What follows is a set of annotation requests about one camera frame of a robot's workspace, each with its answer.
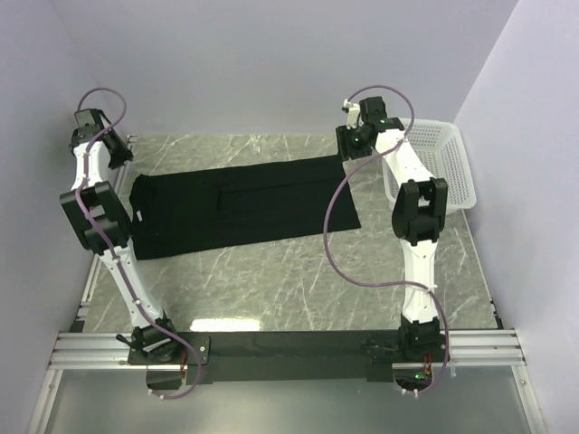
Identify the black t shirt blue logo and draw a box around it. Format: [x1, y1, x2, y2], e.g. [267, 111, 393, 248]
[129, 156, 361, 260]

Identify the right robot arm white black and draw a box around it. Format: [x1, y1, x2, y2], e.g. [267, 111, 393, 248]
[336, 97, 448, 361]

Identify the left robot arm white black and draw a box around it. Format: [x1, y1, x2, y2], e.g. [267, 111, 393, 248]
[60, 108, 182, 364]

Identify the white plastic basket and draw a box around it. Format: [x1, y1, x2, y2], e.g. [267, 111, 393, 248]
[375, 119, 477, 215]

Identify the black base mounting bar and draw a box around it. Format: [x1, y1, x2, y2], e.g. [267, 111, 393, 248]
[126, 330, 451, 390]

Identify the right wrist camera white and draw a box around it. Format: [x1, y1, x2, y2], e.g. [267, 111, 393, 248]
[342, 99, 363, 129]

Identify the aluminium frame rail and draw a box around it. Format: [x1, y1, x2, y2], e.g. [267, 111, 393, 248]
[26, 134, 544, 434]

